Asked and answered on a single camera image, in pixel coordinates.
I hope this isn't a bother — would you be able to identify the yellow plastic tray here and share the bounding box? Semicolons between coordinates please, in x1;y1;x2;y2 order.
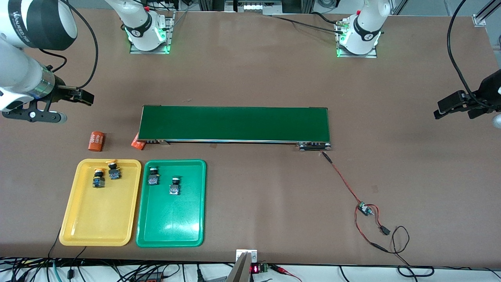
59;158;142;246

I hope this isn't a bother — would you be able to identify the green plastic tray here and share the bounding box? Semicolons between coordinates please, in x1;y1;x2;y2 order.
136;159;207;248

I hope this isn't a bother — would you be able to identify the green conveyor belt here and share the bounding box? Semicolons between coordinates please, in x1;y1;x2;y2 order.
137;105;332;152

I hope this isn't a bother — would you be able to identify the white lit panel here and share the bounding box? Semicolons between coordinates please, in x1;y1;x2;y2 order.
234;2;283;12

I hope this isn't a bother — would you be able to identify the red clip lead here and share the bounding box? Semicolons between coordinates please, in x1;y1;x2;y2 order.
271;265;303;282

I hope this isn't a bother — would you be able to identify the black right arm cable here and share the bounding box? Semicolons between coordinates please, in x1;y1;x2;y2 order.
39;0;99;90

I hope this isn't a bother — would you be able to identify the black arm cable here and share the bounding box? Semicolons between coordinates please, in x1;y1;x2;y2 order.
447;0;494;108
39;0;99;90

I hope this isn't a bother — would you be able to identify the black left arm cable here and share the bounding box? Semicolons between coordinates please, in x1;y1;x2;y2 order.
447;0;494;108

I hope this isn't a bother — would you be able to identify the aluminium frame profile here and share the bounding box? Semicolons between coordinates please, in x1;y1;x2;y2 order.
473;0;501;27

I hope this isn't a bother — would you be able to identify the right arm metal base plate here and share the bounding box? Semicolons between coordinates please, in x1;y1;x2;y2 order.
129;11;175;54

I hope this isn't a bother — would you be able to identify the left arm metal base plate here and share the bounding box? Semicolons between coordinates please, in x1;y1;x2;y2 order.
336;19;378;59

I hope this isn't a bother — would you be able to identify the red-black wire harness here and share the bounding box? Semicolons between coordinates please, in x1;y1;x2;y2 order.
321;151;391;253

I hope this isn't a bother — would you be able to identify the thin black cable loop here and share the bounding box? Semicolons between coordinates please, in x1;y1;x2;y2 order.
368;226;435;278

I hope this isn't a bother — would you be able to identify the black cable on table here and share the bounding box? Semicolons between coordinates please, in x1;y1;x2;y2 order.
271;12;347;35

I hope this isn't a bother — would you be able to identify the grey metal bracket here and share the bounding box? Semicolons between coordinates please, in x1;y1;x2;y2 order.
226;249;259;282

